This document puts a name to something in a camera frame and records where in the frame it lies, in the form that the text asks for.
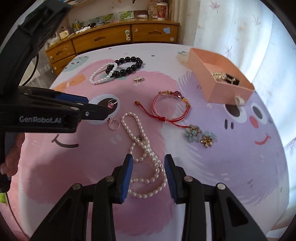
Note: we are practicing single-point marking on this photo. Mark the small gold charm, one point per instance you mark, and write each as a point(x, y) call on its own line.
point(138, 79)

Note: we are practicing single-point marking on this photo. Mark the pink plastic tray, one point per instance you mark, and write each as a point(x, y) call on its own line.
point(203, 62)

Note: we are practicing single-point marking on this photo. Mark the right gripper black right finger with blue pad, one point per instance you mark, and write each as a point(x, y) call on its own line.
point(187, 190)

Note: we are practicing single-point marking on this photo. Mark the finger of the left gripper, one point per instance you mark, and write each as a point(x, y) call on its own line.
point(65, 97)
point(91, 112)

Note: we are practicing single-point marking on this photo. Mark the red white mug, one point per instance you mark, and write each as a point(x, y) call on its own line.
point(162, 10)

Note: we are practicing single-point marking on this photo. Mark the flower earrings pair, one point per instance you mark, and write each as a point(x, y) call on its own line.
point(195, 134)

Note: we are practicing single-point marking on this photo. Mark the cartoon printed tablecloth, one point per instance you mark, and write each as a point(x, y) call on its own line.
point(248, 156)

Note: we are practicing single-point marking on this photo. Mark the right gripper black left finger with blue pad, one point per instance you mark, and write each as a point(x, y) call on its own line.
point(110, 190)

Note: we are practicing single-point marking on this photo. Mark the person's left hand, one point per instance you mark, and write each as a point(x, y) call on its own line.
point(10, 165)

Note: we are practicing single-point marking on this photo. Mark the wooden desk with drawers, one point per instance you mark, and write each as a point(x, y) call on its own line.
point(111, 34)

